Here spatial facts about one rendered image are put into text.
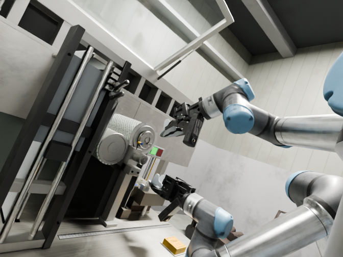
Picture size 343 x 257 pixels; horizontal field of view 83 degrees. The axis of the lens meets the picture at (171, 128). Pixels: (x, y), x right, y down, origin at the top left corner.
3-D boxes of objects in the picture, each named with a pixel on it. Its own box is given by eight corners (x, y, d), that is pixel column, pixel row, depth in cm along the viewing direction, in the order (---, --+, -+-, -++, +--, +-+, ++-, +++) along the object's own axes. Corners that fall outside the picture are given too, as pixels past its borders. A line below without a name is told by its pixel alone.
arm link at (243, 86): (247, 83, 54) (243, 72, 61) (212, 101, 59) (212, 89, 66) (259, 104, 57) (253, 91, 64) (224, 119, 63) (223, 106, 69)
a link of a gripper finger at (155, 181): (153, 170, 81) (168, 179, 75) (147, 183, 81) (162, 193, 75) (148, 169, 79) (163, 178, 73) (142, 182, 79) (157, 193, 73)
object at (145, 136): (151, 128, 81) (155, 142, 84) (148, 127, 82) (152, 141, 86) (137, 137, 77) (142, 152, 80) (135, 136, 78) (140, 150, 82)
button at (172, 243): (174, 255, 71) (176, 249, 71) (161, 243, 76) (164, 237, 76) (185, 252, 76) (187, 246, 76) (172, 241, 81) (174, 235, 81)
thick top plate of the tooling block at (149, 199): (140, 205, 85) (145, 193, 85) (98, 171, 111) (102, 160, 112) (162, 206, 97) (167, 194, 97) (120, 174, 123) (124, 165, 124)
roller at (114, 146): (93, 160, 68) (107, 129, 68) (68, 140, 85) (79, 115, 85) (120, 166, 76) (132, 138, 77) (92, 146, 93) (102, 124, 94)
